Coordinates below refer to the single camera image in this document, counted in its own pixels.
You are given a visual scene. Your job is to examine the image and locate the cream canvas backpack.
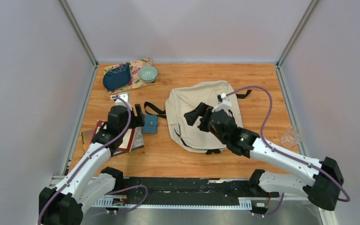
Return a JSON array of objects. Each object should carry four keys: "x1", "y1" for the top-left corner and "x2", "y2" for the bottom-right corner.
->
[{"x1": 143, "y1": 80, "x2": 253, "y2": 155}]

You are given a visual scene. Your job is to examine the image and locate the clear glass cup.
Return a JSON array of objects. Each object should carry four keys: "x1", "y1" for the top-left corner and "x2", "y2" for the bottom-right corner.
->
[{"x1": 280, "y1": 126, "x2": 305, "y2": 148}]

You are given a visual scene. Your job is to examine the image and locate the light green ceramic bowl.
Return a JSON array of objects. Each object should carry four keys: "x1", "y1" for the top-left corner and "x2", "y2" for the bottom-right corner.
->
[{"x1": 138, "y1": 66, "x2": 158, "y2": 83}]

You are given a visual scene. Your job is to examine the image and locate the dark blue leaf-shaped dish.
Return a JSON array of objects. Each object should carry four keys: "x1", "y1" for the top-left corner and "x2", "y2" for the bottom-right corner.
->
[{"x1": 103, "y1": 63, "x2": 131, "y2": 92}]

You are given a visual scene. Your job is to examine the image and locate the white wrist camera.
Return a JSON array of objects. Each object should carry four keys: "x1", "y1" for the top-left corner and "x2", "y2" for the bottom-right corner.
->
[
  {"x1": 212, "y1": 93, "x2": 232, "y2": 113},
  {"x1": 110, "y1": 92, "x2": 133, "y2": 111}
]

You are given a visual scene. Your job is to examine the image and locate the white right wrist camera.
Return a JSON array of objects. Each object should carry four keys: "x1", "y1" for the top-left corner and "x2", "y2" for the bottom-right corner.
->
[{"x1": 212, "y1": 93, "x2": 232, "y2": 113}]

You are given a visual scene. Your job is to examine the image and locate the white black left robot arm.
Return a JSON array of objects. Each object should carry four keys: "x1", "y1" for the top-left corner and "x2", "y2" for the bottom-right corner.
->
[{"x1": 37, "y1": 103, "x2": 145, "y2": 225}]

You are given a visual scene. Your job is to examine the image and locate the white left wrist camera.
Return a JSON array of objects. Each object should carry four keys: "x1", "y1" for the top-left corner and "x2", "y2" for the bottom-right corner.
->
[{"x1": 110, "y1": 92, "x2": 133, "y2": 111}]

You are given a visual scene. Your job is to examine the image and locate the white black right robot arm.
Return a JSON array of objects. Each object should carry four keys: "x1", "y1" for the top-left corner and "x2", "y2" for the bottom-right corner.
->
[{"x1": 184, "y1": 103, "x2": 350, "y2": 211}]

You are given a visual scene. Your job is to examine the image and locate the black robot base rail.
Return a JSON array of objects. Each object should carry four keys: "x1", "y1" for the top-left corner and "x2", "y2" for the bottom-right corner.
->
[{"x1": 106, "y1": 177, "x2": 279, "y2": 206}]

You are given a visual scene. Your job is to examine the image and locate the small blue wallet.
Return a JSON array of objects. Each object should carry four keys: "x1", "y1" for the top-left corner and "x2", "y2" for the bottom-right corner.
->
[{"x1": 142, "y1": 115, "x2": 158, "y2": 134}]

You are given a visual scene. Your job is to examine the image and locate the red white cover book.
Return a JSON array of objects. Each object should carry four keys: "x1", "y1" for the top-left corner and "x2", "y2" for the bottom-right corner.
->
[{"x1": 91, "y1": 120, "x2": 136, "y2": 155}]

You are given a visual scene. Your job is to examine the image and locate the floral pattern tray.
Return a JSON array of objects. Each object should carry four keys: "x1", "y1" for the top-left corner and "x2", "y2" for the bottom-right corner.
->
[{"x1": 105, "y1": 58, "x2": 157, "y2": 94}]

